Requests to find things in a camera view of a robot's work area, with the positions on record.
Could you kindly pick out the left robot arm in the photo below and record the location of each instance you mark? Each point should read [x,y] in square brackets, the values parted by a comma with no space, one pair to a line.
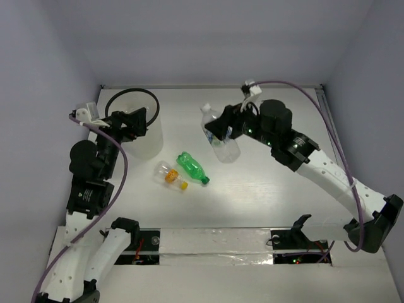
[99,170]

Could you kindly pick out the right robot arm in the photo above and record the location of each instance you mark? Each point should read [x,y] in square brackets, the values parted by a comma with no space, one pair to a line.
[374,214]

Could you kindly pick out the aluminium rail at table edge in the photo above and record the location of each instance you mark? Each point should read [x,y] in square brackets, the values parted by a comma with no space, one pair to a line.
[325,109]

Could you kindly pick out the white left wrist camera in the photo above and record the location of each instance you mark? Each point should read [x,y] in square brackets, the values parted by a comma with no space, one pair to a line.
[86,114]

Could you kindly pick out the green white label bottle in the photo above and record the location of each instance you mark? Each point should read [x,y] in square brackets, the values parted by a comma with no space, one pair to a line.
[227,151]

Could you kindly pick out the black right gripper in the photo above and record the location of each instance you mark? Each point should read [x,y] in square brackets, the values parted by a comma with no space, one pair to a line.
[230,117]

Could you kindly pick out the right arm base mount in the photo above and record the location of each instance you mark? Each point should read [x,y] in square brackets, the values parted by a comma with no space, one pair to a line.
[292,246]

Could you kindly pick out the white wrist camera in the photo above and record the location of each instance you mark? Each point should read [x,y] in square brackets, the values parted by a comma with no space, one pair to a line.
[251,92]
[86,114]

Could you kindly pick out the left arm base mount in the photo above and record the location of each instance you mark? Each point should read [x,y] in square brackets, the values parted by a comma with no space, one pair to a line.
[145,252]

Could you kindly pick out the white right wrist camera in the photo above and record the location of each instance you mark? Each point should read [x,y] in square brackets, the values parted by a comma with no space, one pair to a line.
[251,92]

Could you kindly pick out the white bin with black rim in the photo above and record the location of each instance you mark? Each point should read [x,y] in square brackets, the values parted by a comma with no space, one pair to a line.
[129,100]

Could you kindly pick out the green plastic bottle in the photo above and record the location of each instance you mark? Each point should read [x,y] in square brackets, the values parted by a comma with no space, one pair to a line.
[192,168]

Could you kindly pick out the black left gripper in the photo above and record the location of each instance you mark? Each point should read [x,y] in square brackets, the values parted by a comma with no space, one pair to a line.
[119,125]

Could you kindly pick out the orange label yellow cap bottle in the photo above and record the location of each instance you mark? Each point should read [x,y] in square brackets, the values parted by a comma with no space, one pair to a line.
[170,175]

